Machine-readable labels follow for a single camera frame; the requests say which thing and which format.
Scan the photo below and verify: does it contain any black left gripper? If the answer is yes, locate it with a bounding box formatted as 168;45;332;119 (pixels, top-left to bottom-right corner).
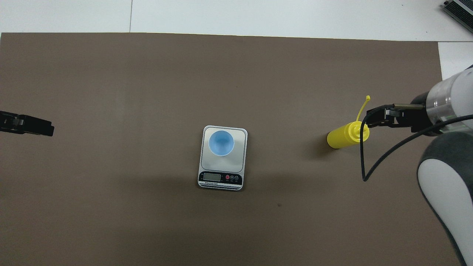
0;111;55;137

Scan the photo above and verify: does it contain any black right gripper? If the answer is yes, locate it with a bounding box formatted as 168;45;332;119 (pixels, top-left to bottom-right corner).
366;92;442;134

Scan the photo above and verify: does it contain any yellow squeeze bottle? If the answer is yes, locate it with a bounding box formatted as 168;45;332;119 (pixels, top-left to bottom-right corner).
327;96;371;149

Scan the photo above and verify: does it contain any blue plastic cup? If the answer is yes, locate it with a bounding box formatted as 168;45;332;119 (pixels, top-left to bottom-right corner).
208;130;235;157

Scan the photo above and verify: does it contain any silver digital kitchen scale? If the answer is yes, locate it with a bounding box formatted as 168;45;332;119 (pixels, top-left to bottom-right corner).
198;125;248;191

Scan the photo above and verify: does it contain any brown paper mat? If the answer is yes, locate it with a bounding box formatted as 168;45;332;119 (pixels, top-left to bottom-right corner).
0;32;464;266

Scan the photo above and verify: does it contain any grey ribbed metal device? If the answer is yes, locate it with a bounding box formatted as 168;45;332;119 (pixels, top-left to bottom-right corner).
443;0;473;35

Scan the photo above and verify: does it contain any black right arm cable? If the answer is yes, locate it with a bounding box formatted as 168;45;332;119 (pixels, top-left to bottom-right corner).
360;104;473;182

